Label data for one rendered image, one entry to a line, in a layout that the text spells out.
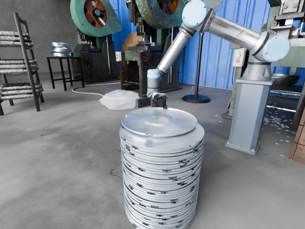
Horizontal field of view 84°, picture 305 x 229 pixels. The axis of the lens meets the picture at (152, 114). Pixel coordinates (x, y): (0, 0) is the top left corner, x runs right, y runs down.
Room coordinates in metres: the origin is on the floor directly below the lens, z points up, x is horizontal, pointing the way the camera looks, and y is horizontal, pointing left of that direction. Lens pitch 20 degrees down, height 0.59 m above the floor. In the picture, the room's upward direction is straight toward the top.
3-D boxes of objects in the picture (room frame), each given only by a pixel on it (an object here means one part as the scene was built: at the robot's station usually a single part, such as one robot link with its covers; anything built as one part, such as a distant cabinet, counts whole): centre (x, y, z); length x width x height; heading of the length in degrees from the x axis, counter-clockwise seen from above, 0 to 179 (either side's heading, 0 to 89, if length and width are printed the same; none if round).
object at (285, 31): (1.45, -1.01, 0.72); 0.25 x 0.14 x 0.14; 136
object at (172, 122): (0.62, -0.03, 0.35); 0.29 x 0.29 x 0.01
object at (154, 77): (1.06, -0.01, 0.45); 0.11 x 0.08 x 0.11; 167
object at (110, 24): (4.22, 1.18, 0.87); 1.53 x 0.99 x 1.74; 139
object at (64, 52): (3.14, 1.57, 0.40); 0.45 x 0.40 x 0.79; 58
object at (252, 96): (1.04, -0.63, 0.23); 0.19 x 0.19 x 0.45; 51
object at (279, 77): (1.58, -1.13, 0.36); 0.34 x 0.34 x 0.10
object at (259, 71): (1.04, -0.63, 0.50); 0.15 x 0.15 x 0.10
